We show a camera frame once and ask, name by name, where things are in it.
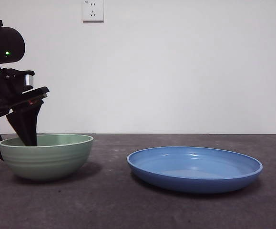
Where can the green bowl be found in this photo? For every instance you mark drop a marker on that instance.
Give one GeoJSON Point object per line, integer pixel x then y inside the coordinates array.
{"type": "Point", "coordinates": [47, 162]}

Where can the blue plate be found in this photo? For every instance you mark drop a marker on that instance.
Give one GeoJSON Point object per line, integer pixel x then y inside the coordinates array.
{"type": "Point", "coordinates": [195, 181]}

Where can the white wall socket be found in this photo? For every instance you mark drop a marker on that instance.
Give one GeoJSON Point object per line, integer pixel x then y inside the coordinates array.
{"type": "Point", "coordinates": [93, 12]}

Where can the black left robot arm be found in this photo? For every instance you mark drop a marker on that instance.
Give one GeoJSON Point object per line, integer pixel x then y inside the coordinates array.
{"type": "Point", "coordinates": [9, 40]}

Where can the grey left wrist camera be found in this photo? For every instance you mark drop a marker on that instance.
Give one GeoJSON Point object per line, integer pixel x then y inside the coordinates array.
{"type": "Point", "coordinates": [29, 80]}

